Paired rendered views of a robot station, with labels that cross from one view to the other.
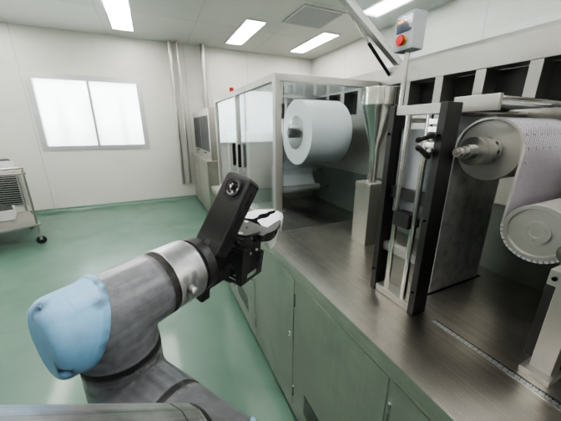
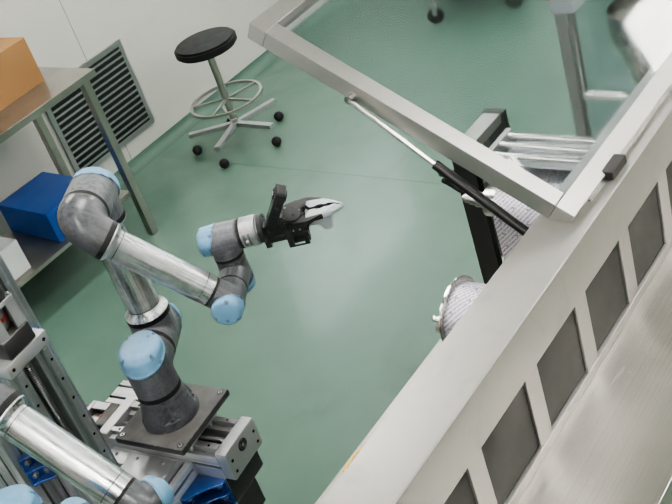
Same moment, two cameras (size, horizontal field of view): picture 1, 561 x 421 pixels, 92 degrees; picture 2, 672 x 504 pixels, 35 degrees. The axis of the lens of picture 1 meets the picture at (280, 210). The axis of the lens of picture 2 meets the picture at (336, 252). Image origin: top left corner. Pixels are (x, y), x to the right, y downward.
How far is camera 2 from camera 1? 231 cm
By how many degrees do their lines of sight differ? 64
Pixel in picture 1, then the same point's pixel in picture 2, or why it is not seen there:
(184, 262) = (244, 228)
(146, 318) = (225, 246)
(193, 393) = (231, 279)
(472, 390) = not seen: hidden behind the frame
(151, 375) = (229, 268)
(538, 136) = (518, 211)
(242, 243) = (282, 224)
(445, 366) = not seen: hidden behind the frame
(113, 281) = (216, 229)
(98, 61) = not seen: outside the picture
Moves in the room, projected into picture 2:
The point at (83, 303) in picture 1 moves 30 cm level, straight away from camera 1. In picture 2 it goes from (205, 234) to (251, 167)
